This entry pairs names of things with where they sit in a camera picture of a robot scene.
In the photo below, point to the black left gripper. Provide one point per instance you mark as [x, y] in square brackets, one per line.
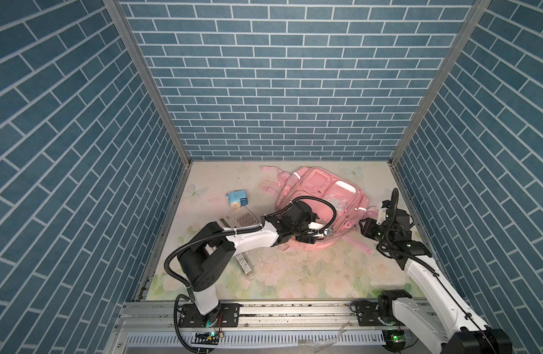
[304, 239]

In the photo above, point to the pink school backpack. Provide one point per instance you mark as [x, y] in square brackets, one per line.
[349, 201]

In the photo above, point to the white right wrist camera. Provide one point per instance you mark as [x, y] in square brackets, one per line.
[382, 215]

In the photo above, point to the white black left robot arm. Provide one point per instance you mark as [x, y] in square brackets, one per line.
[200, 262]

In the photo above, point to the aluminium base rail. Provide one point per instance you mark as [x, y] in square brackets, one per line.
[255, 326]

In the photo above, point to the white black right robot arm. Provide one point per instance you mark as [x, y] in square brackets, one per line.
[456, 328]

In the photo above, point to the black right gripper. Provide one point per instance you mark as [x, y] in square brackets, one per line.
[367, 226]

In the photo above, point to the blue pencil sharpener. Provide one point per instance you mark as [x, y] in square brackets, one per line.
[237, 199]

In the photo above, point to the white pink calculator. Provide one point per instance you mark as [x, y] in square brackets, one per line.
[239, 218]

